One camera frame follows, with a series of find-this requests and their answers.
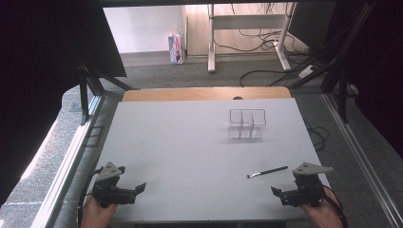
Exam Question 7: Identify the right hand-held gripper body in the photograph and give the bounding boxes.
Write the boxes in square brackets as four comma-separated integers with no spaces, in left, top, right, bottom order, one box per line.
[279,161,335,208]

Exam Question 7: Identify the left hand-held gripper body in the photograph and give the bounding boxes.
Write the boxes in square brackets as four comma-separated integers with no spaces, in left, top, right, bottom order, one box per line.
[90,161,138,209]

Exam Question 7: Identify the person's left hand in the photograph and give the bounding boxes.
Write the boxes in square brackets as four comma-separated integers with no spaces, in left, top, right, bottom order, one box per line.
[80,194,119,228]

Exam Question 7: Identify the person's right hand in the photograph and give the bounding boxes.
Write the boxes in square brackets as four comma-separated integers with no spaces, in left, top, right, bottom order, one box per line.
[299,185,345,228]

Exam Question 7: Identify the black pen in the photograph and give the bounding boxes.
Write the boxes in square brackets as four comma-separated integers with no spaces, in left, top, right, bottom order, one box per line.
[246,165,289,180]

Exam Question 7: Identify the clear acrylic divided organizer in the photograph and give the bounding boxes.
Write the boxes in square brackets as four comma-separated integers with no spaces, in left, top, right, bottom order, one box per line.
[227,108,267,141]

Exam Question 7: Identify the black metal stand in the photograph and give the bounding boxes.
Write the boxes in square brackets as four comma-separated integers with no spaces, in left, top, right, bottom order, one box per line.
[286,0,378,124]
[76,63,141,126]

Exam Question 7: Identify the white power strip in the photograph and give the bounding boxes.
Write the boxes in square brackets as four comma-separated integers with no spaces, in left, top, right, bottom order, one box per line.
[297,64,316,80]

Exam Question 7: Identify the black curtain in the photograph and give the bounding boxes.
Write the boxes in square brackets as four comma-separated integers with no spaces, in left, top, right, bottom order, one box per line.
[0,0,128,208]
[322,0,403,160]

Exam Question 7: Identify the colourful drink carton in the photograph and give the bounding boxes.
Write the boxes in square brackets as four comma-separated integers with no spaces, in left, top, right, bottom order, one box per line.
[167,32,187,66]

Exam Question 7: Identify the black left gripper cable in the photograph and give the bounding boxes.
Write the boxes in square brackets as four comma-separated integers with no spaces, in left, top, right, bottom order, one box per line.
[76,166,104,228]

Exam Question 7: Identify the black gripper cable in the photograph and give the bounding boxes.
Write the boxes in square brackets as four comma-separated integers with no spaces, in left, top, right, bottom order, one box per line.
[322,184,349,228]
[76,166,104,228]

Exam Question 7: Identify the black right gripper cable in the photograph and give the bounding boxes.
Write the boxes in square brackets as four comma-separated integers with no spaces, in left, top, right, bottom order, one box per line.
[322,184,349,228]

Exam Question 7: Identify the aluminium rail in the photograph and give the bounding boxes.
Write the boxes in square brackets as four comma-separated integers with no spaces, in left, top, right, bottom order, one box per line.
[321,92,403,228]
[30,94,106,228]

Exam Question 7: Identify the thin black floor cable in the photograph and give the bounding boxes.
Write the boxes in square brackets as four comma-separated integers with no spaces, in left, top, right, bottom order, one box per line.
[303,120,331,152]

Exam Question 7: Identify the black floor cable bundle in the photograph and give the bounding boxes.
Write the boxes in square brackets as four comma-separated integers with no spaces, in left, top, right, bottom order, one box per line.
[212,2,321,88]

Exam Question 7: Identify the white metal desk frame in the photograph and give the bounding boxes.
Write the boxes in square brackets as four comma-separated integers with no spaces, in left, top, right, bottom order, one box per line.
[206,2,298,74]

